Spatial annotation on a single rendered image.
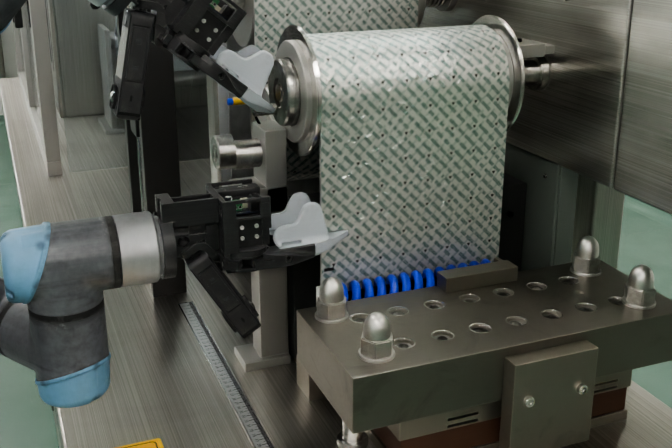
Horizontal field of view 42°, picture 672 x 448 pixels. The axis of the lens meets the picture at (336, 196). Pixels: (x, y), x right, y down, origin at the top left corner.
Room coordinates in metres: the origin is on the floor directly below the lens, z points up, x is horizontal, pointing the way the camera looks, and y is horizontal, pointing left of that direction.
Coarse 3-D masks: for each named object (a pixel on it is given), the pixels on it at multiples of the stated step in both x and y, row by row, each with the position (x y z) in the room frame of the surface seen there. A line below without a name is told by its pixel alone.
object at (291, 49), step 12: (288, 48) 0.97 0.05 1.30; (300, 48) 0.95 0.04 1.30; (504, 48) 1.03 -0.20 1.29; (300, 60) 0.94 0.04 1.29; (300, 72) 0.94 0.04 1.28; (300, 84) 0.94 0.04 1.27; (300, 108) 0.94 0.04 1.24; (300, 120) 0.94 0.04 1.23; (288, 132) 0.98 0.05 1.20; (300, 132) 0.94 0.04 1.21
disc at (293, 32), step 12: (288, 36) 0.99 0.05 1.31; (300, 36) 0.96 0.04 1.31; (312, 48) 0.93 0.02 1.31; (312, 60) 0.92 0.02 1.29; (312, 72) 0.92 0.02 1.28; (312, 84) 0.92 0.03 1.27; (312, 96) 0.92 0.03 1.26; (312, 108) 0.92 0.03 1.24; (312, 120) 0.92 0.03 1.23; (312, 132) 0.92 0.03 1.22; (300, 144) 0.96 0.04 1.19; (312, 144) 0.93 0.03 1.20
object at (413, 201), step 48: (336, 144) 0.93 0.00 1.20; (384, 144) 0.95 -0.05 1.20; (432, 144) 0.97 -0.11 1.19; (480, 144) 0.99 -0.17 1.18; (336, 192) 0.93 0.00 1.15; (384, 192) 0.95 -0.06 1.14; (432, 192) 0.97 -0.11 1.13; (480, 192) 1.00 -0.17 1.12; (384, 240) 0.95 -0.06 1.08; (432, 240) 0.97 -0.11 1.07; (480, 240) 1.00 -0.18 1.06
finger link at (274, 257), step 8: (272, 248) 0.87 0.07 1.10; (288, 248) 0.87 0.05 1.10; (296, 248) 0.88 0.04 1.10; (304, 248) 0.88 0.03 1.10; (312, 248) 0.88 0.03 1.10; (264, 256) 0.86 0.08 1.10; (272, 256) 0.86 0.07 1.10; (280, 256) 0.86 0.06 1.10; (288, 256) 0.87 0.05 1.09; (296, 256) 0.87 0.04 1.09; (304, 256) 0.88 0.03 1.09; (312, 256) 0.88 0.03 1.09; (248, 264) 0.86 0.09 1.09; (256, 264) 0.85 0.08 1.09; (264, 264) 0.85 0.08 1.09; (272, 264) 0.85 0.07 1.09; (280, 264) 0.86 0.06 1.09; (288, 264) 0.86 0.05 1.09
